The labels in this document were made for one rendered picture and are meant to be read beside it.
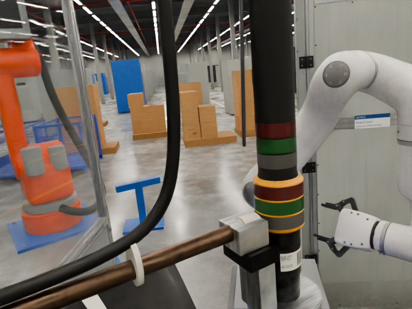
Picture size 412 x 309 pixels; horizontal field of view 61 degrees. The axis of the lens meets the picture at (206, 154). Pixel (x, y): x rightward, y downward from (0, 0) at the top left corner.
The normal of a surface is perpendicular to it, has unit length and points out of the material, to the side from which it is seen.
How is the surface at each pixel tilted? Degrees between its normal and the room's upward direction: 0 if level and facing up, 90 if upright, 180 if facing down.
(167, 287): 35
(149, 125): 90
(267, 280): 90
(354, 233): 63
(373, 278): 89
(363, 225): 55
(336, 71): 77
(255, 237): 90
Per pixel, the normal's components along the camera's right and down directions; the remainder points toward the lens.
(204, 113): 0.13, 0.22
